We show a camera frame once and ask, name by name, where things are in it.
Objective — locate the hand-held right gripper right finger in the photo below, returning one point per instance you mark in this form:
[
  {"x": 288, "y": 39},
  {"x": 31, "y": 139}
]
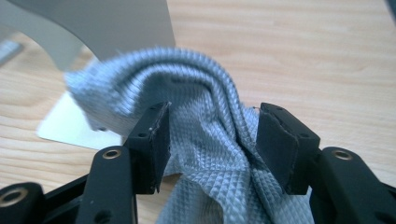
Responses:
[{"x": 342, "y": 186}]

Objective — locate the grey expandable metal bookend rack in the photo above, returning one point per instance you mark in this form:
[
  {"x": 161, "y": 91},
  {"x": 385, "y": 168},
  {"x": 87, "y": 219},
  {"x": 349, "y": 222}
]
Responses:
[{"x": 109, "y": 28}]

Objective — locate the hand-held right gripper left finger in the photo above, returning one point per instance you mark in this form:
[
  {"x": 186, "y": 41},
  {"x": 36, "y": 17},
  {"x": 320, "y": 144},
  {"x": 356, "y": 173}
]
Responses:
[{"x": 115, "y": 180}]

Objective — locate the grey textured cloth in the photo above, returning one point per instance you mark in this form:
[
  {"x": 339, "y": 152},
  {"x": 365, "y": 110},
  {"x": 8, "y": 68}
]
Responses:
[{"x": 211, "y": 130}]

